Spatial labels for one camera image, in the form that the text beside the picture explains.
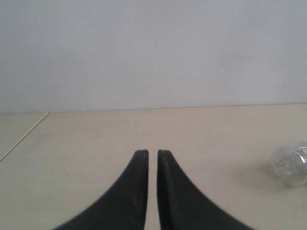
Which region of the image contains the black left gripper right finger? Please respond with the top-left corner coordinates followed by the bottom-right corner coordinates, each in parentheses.
top-left (157, 150), bottom-right (249, 230)

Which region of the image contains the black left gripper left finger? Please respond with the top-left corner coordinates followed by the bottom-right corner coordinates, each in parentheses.
top-left (57, 149), bottom-right (149, 230)

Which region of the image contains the clear bottle white barcode label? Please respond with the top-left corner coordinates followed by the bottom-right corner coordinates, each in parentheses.
top-left (271, 142), bottom-right (307, 186)

